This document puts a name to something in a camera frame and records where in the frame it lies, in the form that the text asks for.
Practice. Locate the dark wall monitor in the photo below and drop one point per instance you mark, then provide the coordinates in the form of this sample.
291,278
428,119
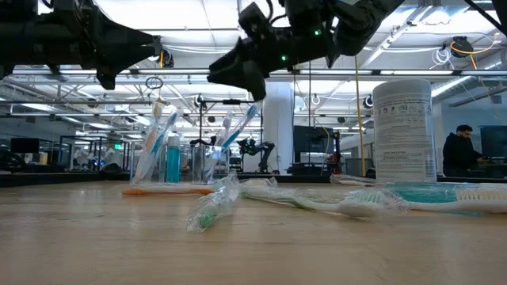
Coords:
495,142

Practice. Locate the small black monitor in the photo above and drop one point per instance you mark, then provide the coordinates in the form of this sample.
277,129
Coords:
24,145

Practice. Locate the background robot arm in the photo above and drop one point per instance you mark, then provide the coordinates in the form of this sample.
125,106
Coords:
265,148

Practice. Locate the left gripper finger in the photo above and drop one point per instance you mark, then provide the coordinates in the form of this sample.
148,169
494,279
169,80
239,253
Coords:
126,47

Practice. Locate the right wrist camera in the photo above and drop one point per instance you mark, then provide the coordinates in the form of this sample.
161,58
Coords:
255,20

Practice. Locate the black table frame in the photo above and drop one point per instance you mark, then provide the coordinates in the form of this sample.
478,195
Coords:
59,179

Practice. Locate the teal toothbrush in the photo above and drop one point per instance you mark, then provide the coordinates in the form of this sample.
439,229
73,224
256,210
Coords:
424,194

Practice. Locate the white column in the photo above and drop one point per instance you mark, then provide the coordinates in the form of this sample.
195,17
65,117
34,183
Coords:
279,130

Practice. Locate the person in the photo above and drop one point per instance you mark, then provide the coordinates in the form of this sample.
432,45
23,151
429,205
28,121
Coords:
459,154

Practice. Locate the clear acrylic holder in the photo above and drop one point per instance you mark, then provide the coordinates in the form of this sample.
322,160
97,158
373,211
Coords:
198,166

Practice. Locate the white wipes canister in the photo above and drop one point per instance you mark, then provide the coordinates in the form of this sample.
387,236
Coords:
404,134

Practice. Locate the purple white toothbrush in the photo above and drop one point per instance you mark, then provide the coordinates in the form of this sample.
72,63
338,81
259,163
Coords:
226,122

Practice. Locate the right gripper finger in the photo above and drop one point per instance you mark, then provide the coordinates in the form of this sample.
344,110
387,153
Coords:
253,79
229,63

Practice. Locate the large black monitor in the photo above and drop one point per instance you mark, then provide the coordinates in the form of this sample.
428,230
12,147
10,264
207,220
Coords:
313,142

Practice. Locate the green white toothbrush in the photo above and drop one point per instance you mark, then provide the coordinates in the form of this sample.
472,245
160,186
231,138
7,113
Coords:
348,206
210,213

